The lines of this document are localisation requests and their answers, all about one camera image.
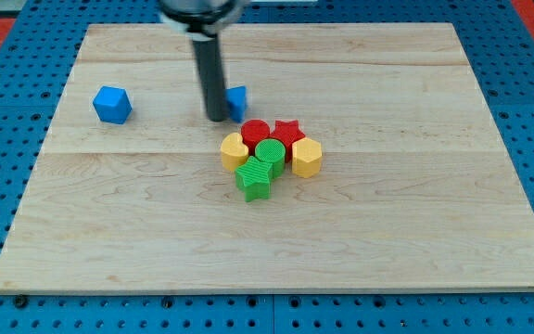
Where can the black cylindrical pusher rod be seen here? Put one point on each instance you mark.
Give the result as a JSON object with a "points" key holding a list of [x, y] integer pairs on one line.
{"points": [[208, 58]]}

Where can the yellow hexagon block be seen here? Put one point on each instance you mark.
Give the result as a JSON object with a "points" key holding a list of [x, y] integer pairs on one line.
{"points": [[306, 157]]}

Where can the red cylinder block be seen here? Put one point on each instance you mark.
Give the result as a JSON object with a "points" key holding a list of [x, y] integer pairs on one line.
{"points": [[254, 131]]}

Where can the yellow heart block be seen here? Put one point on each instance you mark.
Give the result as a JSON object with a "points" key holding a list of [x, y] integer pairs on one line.
{"points": [[234, 152]]}

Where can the blue cube block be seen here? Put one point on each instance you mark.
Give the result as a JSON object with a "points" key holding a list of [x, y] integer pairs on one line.
{"points": [[112, 105]]}

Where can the red star block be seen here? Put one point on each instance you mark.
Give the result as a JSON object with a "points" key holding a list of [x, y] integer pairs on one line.
{"points": [[287, 132]]}

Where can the green cylinder block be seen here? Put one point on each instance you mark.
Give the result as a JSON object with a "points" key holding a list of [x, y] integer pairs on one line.
{"points": [[272, 151]]}

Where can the green star block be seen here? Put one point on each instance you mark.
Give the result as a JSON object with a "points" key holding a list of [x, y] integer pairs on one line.
{"points": [[254, 179]]}

